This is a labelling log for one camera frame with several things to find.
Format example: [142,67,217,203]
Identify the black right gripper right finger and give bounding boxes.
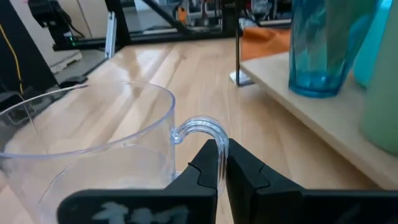
[226,139,398,224]

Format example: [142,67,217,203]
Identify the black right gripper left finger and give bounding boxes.
[57,139,219,224]

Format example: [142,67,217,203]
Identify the clear glass mug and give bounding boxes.
[0,80,230,224]

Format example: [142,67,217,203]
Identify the teal faceted plastic tumbler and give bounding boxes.
[288,0,379,99]

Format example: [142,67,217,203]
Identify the green plastic cup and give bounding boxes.
[359,0,398,156]

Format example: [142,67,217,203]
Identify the wooden shelf black metal legs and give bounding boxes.
[234,0,398,190]

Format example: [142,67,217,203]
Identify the orange cloth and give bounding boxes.
[241,26,292,62]

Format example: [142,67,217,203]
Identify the black side panel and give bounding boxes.
[0,0,58,94]

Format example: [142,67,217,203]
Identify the black aluminium rig frame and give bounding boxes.
[52,0,293,60]

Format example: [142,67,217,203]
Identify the thin yellow cable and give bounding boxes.
[0,23,25,94]

